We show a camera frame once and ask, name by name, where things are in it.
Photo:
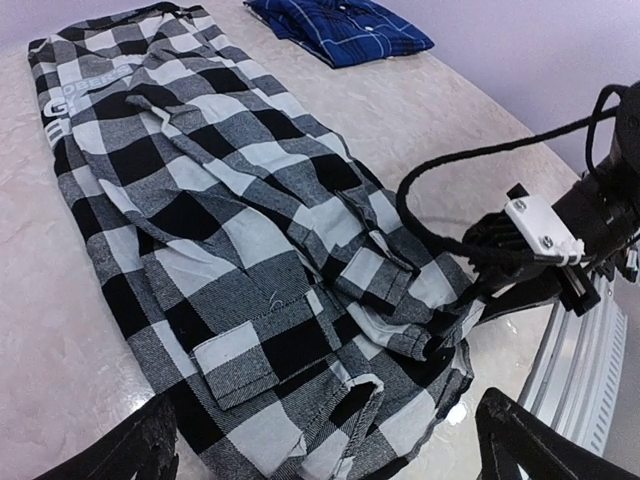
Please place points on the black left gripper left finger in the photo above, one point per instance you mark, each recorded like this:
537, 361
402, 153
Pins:
143, 446

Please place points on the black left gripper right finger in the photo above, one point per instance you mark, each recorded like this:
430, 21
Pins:
512, 441

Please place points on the black white checked shirt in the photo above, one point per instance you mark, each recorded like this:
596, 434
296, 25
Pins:
259, 273

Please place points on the blue plaid shirt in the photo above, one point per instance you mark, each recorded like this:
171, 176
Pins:
342, 33

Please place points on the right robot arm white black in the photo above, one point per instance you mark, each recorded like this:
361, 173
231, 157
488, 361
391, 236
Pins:
602, 209

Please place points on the aluminium front rail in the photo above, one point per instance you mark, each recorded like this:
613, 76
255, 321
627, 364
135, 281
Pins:
574, 382

